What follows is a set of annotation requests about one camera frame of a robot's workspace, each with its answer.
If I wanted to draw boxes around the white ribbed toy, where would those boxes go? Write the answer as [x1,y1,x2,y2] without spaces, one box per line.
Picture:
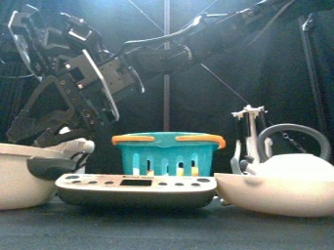
[58,126,97,154]

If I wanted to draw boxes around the white bowl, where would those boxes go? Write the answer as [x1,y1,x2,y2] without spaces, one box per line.
[0,143,95,211]
[213,172,334,219]

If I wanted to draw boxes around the grey digital kitchen scale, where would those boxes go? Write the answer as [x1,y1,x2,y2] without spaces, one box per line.
[54,173,218,210]

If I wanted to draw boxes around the yellow toy piece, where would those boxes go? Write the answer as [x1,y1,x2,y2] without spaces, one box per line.
[175,166,201,177]

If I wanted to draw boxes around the white wing corkscrew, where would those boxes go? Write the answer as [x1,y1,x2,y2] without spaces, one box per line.
[230,104,276,176]

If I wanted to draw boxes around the grey vertical frame pole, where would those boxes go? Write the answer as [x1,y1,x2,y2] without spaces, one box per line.
[162,0,171,132]

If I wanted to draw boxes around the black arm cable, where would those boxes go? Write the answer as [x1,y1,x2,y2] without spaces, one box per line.
[117,13,212,57]

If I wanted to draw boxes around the teal basket with orange handles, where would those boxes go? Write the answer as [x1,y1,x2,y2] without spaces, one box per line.
[111,131,228,178]

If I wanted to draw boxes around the thin diagonal wire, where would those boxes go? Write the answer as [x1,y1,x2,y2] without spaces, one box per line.
[200,62,253,105]

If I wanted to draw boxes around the black frame post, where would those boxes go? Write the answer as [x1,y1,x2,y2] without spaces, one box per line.
[300,13,329,133]

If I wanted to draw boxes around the white kettle with grey handle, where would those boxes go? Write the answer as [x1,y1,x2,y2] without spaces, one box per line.
[248,123,334,179]

